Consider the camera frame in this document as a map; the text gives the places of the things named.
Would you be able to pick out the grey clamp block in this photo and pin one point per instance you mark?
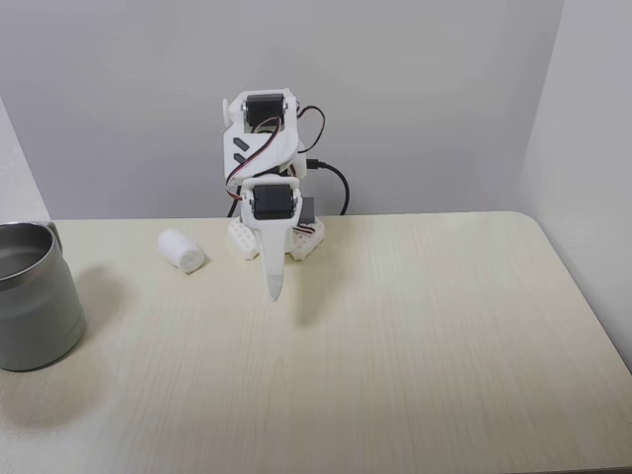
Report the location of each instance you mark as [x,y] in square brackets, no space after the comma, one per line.
[308,211]

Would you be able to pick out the white gauze dressing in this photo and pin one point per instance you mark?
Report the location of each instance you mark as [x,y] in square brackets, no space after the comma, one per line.
[179,249]

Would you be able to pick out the grey steel cup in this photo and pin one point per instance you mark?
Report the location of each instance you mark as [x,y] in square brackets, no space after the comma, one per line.
[34,316]

